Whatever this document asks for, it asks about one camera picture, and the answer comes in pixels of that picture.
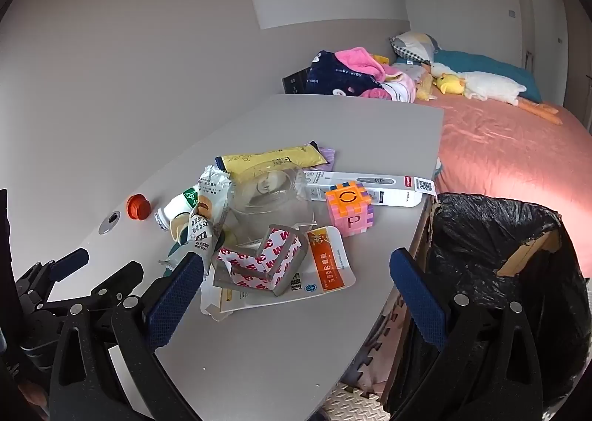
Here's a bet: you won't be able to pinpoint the pink fleece cloth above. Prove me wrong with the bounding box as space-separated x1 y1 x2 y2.
335 47 387 82

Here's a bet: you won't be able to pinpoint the clear plastic container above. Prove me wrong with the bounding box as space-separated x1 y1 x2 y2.
226 165 317 246

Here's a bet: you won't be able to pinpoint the white foil wrapper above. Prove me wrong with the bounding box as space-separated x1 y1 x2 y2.
157 164 232 270

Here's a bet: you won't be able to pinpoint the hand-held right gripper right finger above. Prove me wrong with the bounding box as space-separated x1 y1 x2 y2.
386 247 544 421

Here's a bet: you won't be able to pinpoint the beige and green packet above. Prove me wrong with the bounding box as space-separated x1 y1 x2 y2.
167 216 193 256

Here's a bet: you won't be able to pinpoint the checkered pillow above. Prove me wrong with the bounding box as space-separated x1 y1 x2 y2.
390 31 445 65

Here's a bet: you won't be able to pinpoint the white bottle with green label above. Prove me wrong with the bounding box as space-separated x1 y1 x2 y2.
154 187 204 233

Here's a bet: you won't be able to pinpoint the orange bottle cap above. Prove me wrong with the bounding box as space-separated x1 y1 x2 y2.
127 193 152 221

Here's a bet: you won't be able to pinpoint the light foam puzzle mat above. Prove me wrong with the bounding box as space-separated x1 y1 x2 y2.
323 381 387 421

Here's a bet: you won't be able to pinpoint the navy printed blanket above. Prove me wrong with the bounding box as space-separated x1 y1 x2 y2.
305 50 386 98

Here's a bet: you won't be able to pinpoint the black bin bag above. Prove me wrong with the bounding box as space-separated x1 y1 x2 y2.
386 192 592 421

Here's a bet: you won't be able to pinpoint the bed with pink sheet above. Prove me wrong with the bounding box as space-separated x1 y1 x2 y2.
416 88 592 280

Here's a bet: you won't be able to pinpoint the white and orange blister card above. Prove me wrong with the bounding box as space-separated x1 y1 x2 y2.
200 225 357 321

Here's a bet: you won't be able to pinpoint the purple plastic bag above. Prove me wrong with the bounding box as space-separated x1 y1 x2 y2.
317 146 337 172

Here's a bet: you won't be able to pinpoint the white thermometer box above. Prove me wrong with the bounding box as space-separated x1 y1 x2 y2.
303 170 438 208

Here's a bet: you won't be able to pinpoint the pink and orange foam cube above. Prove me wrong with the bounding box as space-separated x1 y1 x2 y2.
324 181 375 238

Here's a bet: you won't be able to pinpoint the white and yellow plush duck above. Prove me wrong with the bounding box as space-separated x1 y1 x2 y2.
430 63 564 127

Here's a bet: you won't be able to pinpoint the cardboard box bin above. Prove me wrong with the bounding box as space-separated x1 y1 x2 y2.
496 228 563 277

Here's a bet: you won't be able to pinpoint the black wall socket panel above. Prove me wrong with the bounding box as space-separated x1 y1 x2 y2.
282 67 310 95

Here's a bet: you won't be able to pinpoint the teal pillow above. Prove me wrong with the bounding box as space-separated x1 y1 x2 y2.
432 50 544 102

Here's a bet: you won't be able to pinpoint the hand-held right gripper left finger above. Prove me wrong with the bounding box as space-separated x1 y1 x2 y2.
48 251 205 421

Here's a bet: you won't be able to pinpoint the printed foam puzzle mat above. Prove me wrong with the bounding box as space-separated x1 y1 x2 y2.
342 296 414 409

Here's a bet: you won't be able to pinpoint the yellow snack packet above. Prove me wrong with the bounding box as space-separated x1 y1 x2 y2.
216 142 324 181

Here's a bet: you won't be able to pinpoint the white door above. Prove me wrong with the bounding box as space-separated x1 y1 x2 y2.
511 0 573 80

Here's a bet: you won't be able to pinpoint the white and pink printed garment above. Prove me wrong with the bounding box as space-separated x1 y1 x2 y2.
381 72 417 102

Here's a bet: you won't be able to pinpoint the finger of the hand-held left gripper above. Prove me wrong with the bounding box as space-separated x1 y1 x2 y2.
87 261 145 311
15 247 90 294

